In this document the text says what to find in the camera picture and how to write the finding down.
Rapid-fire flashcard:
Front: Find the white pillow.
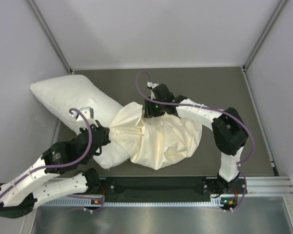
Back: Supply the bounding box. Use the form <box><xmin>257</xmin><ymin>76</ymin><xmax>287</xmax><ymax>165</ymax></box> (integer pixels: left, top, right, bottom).
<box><xmin>30</xmin><ymin>75</ymin><xmax>129</xmax><ymax>169</ymax></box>

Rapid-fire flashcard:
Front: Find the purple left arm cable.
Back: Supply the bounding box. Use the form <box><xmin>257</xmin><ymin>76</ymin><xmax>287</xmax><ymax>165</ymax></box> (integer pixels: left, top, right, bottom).
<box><xmin>0</xmin><ymin>108</ymin><xmax>105</xmax><ymax>213</ymax></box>

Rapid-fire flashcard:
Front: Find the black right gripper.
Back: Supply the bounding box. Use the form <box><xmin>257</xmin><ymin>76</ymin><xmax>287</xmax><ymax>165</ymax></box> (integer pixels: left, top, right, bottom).
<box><xmin>145</xmin><ymin>97</ymin><xmax>166</xmax><ymax>118</ymax></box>

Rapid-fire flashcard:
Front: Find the cream pillowcase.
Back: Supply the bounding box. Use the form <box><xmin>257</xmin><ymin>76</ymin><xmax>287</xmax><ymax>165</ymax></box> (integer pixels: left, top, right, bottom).
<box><xmin>109</xmin><ymin>102</ymin><xmax>202</xmax><ymax>170</ymax></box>

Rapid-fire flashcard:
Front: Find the aluminium corner post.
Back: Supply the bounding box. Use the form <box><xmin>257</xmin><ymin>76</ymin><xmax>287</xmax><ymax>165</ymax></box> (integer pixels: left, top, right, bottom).
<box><xmin>241</xmin><ymin>0</ymin><xmax>289</xmax><ymax>73</ymax></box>
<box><xmin>25</xmin><ymin>0</ymin><xmax>74</xmax><ymax>74</ymax></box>

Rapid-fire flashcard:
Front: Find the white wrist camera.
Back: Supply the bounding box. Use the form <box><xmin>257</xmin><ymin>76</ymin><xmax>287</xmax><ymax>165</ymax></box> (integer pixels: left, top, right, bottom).
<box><xmin>74</xmin><ymin>107</ymin><xmax>94</xmax><ymax>121</ymax></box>
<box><xmin>147</xmin><ymin>81</ymin><xmax>159</xmax><ymax>90</ymax></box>

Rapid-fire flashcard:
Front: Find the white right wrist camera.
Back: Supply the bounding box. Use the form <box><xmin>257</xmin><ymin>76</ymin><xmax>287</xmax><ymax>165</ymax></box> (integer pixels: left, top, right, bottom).
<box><xmin>147</xmin><ymin>81</ymin><xmax>159</xmax><ymax>90</ymax></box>

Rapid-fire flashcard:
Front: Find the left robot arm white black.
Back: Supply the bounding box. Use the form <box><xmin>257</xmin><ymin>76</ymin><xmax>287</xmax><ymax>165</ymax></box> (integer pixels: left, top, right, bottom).
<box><xmin>0</xmin><ymin>121</ymin><xmax>111</xmax><ymax>219</ymax></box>

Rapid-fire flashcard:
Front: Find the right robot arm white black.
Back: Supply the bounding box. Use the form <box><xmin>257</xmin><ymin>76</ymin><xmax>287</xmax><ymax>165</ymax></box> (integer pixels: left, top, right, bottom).
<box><xmin>145</xmin><ymin>82</ymin><xmax>248</xmax><ymax>197</ymax></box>

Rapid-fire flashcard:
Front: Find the right aluminium corner post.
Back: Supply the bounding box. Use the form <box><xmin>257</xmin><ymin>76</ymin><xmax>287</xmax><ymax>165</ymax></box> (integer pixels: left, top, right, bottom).
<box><xmin>241</xmin><ymin>0</ymin><xmax>289</xmax><ymax>73</ymax></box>

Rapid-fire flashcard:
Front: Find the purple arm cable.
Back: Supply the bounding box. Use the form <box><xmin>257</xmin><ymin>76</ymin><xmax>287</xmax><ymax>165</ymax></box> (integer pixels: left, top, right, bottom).
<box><xmin>135</xmin><ymin>70</ymin><xmax>257</xmax><ymax>212</ymax></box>
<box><xmin>0</xmin><ymin>108</ymin><xmax>105</xmax><ymax>213</ymax></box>

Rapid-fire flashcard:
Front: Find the grey slotted cable duct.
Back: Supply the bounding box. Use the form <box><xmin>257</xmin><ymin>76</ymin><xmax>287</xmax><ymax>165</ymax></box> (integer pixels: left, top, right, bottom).
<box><xmin>39</xmin><ymin>196</ymin><xmax>237</xmax><ymax>207</ymax></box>

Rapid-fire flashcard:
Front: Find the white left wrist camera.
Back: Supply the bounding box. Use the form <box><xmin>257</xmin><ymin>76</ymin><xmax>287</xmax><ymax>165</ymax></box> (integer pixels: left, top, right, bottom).
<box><xmin>74</xmin><ymin>107</ymin><xmax>94</xmax><ymax>121</ymax></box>

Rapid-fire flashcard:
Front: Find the aluminium frame rail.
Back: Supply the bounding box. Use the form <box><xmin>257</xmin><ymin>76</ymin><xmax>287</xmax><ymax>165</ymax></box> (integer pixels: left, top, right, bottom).
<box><xmin>246</xmin><ymin>176</ymin><xmax>293</xmax><ymax>196</ymax></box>

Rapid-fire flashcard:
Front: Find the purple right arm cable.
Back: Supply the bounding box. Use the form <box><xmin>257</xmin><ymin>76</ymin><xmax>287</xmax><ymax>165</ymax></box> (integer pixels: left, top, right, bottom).
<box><xmin>135</xmin><ymin>70</ymin><xmax>257</xmax><ymax>212</ymax></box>

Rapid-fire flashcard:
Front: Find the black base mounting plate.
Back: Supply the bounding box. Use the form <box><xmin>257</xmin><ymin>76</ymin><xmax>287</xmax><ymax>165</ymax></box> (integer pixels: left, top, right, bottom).
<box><xmin>86</xmin><ymin>176</ymin><xmax>246</xmax><ymax>203</ymax></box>

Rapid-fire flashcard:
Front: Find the left aluminium corner post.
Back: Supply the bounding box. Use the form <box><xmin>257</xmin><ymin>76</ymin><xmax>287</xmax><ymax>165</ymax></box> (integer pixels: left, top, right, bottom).
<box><xmin>25</xmin><ymin>0</ymin><xmax>74</xmax><ymax>74</ymax></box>

